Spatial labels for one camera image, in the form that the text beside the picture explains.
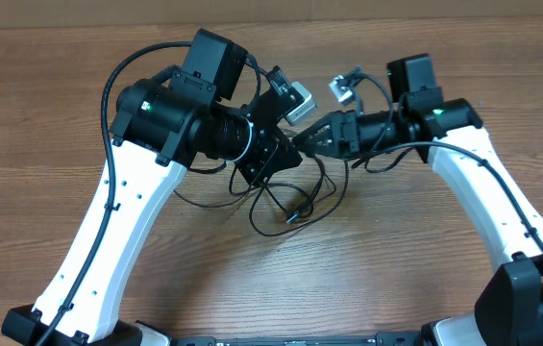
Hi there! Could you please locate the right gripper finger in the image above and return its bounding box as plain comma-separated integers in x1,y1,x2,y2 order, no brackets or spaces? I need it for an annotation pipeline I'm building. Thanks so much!
294,135,341,159
292,111,345,144

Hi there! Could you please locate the black thin USB cable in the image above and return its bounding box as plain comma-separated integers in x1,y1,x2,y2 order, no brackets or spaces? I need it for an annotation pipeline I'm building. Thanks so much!
172,156,338,225

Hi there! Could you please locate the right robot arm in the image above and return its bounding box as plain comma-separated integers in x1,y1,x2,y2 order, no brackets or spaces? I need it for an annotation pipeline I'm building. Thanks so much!
293,54,543,345

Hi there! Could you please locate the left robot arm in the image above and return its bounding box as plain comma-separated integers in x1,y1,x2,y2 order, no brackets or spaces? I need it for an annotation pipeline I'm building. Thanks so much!
1,30,316,345

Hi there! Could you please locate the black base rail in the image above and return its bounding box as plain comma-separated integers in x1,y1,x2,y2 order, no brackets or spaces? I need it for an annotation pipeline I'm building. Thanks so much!
136,320,510,346

